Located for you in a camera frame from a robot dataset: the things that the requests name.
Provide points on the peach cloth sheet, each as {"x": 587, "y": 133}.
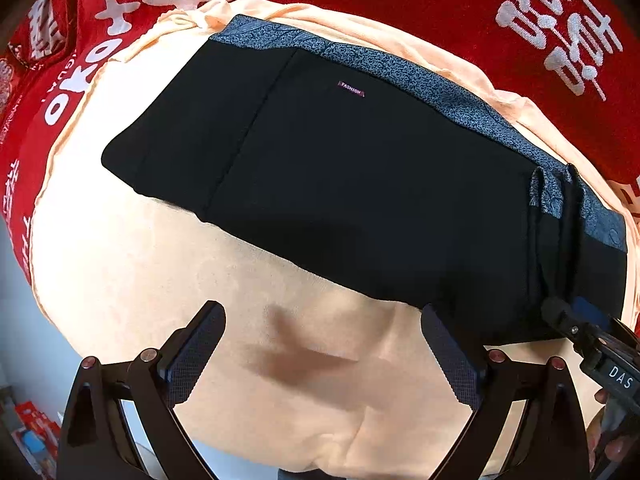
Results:
{"x": 150, "y": 285}

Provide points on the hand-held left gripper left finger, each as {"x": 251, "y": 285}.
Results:
{"x": 192, "y": 350}

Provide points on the red printed blanket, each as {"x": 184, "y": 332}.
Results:
{"x": 400, "y": 0}

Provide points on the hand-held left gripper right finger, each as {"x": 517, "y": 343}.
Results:
{"x": 452, "y": 352}

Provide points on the black pants with blue trim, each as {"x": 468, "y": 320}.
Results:
{"x": 350, "y": 185}

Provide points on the person's right hand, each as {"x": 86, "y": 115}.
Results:
{"x": 612, "y": 452}

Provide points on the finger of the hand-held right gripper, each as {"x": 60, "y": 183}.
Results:
{"x": 562, "y": 317}

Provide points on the red cardboard box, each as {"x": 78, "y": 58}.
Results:
{"x": 37, "y": 432}

